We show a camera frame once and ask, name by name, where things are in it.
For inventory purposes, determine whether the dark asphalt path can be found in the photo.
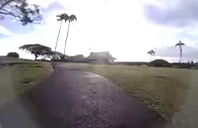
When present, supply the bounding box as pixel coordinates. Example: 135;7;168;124
0;61;169;128

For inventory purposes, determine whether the tall palm tree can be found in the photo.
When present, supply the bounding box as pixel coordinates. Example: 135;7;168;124
62;13;78;56
53;12;70;54

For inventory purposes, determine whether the small palm tree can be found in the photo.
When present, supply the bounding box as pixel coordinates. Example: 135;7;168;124
146;49;156;63

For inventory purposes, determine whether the wide flat-topped tree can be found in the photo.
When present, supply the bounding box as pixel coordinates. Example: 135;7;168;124
18;43;55;61

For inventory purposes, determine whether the dark bush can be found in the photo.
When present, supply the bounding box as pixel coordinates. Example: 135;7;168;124
148;58;171;68
6;51;20;59

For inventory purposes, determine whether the low building with roof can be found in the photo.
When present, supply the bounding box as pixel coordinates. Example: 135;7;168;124
86;50;117;64

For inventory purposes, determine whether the grass lawn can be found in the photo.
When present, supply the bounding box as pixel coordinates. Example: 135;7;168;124
66;62;198;128
0;57;55;114

